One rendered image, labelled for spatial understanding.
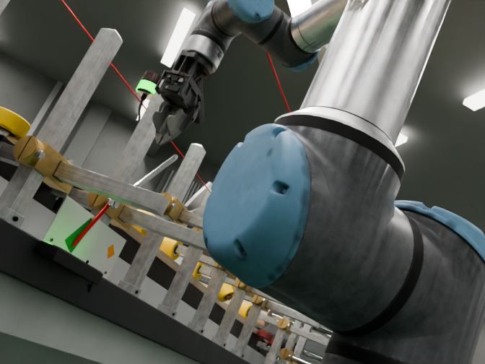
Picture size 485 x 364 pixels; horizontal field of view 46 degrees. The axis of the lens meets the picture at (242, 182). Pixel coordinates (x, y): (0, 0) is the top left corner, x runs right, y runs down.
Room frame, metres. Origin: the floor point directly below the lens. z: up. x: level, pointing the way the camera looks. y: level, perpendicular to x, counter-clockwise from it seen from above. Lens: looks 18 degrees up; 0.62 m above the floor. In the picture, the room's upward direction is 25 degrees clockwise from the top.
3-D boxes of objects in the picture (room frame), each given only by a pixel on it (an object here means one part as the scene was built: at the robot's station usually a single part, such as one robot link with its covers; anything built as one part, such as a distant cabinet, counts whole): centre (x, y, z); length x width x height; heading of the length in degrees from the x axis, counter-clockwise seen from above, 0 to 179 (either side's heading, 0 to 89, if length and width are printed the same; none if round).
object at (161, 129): (1.19, 0.22, 1.04); 0.06 x 0.03 x 0.09; 155
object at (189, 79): (1.18, 0.21, 1.15); 0.09 x 0.08 x 0.12; 155
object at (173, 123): (1.17, 0.19, 1.04); 0.06 x 0.03 x 0.09; 155
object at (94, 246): (1.23, 0.24, 0.75); 0.26 x 0.01 x 0.10; 155
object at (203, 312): (1.95, -0.06, 0.88); 0.04 x 0.04 x 0.48; 65
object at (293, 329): (2.89, -0.50, 0.95); 0.50 x 0.04 x 0.04; 65
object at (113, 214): (1.29, 0.25, 0.85); 0.14 x 0.06 x 0.05; 155
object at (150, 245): (1.49, 0.15, 0.90); 0.04 x 0.04 x 0.48; 65
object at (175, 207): (1.51, 0.14, 0.95); 0.14 x 0.06 x 0.05; 155
